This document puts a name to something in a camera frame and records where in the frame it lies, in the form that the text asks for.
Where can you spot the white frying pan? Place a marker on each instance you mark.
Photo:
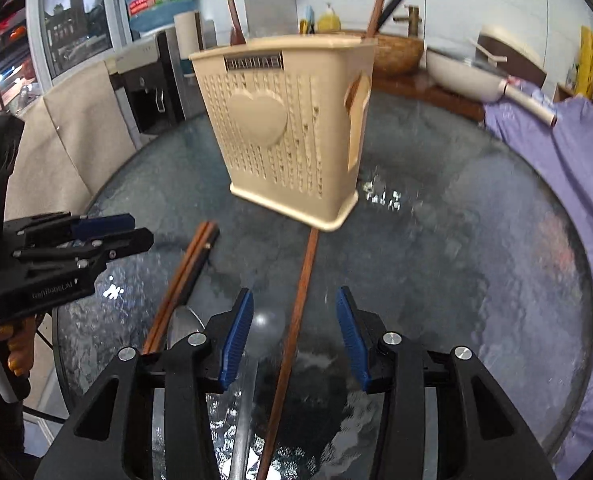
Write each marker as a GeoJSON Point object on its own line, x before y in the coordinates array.
{"type": "Point", "coordinates": [481, 82]}

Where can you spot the cream plastic utensil holder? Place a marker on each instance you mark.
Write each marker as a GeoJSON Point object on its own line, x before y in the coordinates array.
{"type": "Point", "coordinates": [289, 115]}

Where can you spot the woven wicker basket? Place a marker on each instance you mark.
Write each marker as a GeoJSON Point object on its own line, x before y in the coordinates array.
{"type": "Point", "coordinates": [396, 56]}

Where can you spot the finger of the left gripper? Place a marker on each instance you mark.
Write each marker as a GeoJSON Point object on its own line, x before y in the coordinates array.
{"type": "Point", "coordinates": [81, 255]}
{"type": "Point", "coordinates": [52, 230]}

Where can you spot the clear plastic spoon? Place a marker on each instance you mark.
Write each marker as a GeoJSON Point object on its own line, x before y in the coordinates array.
{"type": "Point", "coordinates": [264, 339]}

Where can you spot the white water dispenser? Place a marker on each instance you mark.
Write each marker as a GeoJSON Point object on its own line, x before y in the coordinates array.
{"type": "Point", "coordinates": [154, 86]}

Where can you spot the yellow rolled mat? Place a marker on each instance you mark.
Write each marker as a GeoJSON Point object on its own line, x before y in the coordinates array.
{"type": "Point", "coordinates": [584, 75]}

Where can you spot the paper cup stack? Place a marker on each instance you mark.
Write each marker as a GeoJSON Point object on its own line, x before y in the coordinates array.
{"type": "Point", "coordinates": [188, 26]}

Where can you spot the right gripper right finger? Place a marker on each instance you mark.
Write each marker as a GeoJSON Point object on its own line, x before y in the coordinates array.
{"type": "Point", "coordinates": [445, 399]}

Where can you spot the beige cloth cover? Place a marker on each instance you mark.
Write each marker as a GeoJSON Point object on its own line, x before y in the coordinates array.
{"type": "Point", "coordinates": [74, 139]}

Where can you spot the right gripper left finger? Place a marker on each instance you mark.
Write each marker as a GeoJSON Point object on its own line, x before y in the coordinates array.
{"type": "Point", "coordinates": [109, 434]}

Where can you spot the orange gloved left hand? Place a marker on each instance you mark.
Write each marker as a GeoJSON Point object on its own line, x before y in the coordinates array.
{"type": "Point", "coordinates": [20, 341]}

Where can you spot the yellow soap bottle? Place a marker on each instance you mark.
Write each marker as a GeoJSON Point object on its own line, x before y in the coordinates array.
{"type": "Point", "coordinates": [328, 22]}

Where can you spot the purple floral cloth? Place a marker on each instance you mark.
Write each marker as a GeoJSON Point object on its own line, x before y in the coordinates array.
{"type": "Point", "coordinates": [563, 156]}

